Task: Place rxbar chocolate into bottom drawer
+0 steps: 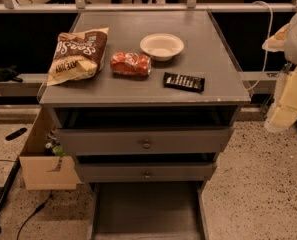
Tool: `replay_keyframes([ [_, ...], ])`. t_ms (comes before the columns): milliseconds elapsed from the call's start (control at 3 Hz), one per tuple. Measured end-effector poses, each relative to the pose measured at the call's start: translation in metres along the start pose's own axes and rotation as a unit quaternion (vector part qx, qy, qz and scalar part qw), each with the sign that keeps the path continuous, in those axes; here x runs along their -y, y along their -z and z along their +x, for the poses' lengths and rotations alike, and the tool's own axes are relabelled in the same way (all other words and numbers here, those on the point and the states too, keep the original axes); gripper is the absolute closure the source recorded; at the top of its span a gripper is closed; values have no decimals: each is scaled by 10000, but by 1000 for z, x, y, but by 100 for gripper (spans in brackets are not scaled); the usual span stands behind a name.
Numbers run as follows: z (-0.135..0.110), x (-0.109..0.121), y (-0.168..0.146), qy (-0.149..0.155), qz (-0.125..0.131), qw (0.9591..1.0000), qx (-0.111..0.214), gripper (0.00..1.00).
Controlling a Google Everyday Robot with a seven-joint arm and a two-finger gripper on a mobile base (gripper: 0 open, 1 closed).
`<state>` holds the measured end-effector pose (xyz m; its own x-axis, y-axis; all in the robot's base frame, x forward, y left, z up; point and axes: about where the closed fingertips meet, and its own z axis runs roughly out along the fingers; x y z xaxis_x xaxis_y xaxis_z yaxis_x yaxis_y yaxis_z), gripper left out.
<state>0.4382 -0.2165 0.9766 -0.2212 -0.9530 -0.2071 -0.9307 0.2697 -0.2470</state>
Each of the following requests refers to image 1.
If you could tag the grey drawer cabinet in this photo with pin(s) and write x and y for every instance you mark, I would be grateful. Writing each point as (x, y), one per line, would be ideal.
(108, 101)

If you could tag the metal railing frame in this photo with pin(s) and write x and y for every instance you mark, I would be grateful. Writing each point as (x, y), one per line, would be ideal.
(36, 6)

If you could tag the green bottle in box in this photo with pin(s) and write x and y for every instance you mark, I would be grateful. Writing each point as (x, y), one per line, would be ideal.
(55, 149)

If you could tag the black rxbar chocolate bar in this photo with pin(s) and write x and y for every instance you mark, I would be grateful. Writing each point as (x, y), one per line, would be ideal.
(183, 82)

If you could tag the cardboard box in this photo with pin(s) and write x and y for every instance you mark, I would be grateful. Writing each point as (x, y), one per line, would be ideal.
(41, 168)

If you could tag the brown sea salt chip bag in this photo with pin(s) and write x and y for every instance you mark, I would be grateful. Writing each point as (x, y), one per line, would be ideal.
(78, 56)

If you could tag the black object on ledge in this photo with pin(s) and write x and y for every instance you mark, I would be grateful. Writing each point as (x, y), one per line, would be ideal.
(9, 74)

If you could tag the red soda can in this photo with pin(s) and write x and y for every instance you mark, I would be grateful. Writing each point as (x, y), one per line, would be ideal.
(130, 64)

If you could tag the grey open bottom drawer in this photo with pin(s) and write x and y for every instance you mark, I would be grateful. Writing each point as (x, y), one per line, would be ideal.
(148, 211)

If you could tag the black marker on floor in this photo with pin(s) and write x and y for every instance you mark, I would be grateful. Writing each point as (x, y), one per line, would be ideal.
(16, 134)

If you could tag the grey top drawer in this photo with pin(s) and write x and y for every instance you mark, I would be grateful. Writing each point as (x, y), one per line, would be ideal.
(128, 142)

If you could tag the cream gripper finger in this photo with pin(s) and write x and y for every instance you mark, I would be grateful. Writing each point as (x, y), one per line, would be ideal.
(276, 43)
(282, 114)

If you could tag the grey middle drawer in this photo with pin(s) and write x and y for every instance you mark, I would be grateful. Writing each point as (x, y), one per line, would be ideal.
(144, 172)

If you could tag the white paper bowl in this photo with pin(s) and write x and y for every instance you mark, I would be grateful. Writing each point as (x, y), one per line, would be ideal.
(161, 46)

